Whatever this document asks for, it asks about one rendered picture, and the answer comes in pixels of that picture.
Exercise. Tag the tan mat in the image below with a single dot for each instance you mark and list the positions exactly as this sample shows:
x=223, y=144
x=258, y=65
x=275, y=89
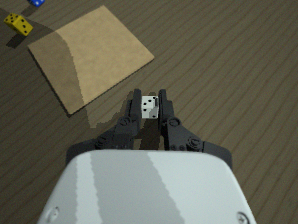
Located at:
x=86, y=57

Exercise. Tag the blue die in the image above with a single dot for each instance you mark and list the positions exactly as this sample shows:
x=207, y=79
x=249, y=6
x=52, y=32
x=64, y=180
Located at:
x=36, y=3

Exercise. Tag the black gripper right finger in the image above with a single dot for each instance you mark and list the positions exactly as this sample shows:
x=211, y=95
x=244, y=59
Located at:
x=178, y=138

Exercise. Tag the white die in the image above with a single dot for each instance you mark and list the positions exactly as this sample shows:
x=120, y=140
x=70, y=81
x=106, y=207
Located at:
x=149, y=107

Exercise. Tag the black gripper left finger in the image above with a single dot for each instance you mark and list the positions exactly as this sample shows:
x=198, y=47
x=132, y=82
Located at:
x=119, y=137

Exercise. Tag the yellow die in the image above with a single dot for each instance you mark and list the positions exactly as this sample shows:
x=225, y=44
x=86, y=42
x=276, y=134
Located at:
x=18, y=24

